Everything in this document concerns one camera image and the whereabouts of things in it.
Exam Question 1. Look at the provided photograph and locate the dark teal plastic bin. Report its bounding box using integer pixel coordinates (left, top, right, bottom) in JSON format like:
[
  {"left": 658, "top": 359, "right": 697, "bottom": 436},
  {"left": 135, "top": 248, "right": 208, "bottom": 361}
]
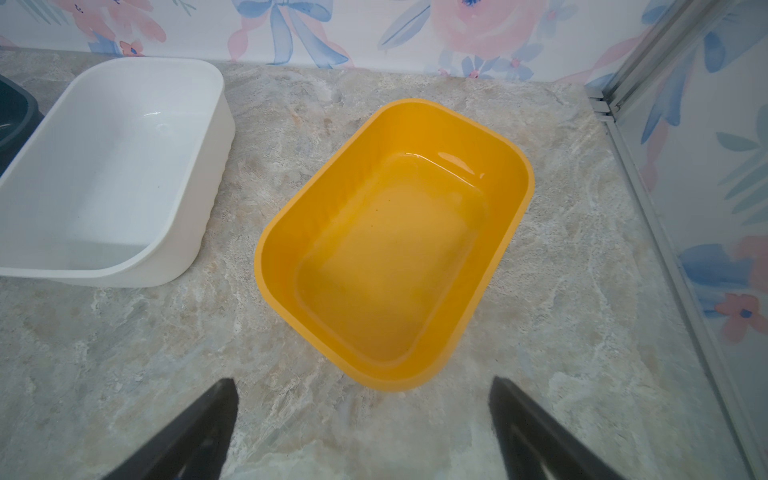
[{"left": 0, "top": 76, "right": 44, "bottom": 175}]

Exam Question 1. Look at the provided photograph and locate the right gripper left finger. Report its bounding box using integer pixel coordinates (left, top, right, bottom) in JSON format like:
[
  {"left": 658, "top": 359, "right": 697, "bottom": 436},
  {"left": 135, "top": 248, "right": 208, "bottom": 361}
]
[{"left": 106, "top": 378, "right": 239, "bottom": 479}]

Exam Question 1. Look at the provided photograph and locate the yellow plastic bin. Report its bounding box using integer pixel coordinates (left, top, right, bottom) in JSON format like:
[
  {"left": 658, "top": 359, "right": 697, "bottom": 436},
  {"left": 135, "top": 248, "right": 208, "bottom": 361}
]
[{"left": 254, "top": 99, "right": 535, "bottom": 392}]

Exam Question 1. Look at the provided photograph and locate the white plastic bin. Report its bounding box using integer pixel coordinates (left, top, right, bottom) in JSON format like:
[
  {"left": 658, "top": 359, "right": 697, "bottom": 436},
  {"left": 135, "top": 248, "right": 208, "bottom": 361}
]
[{"left": 1, "top": 57, "right": 235, "bottom": 288}]

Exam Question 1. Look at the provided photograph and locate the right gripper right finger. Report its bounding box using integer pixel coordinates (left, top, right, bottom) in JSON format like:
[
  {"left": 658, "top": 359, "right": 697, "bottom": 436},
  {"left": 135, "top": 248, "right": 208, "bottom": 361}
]
[{"left": 488, "top": 376, "right": 621, "bottom": 479}]

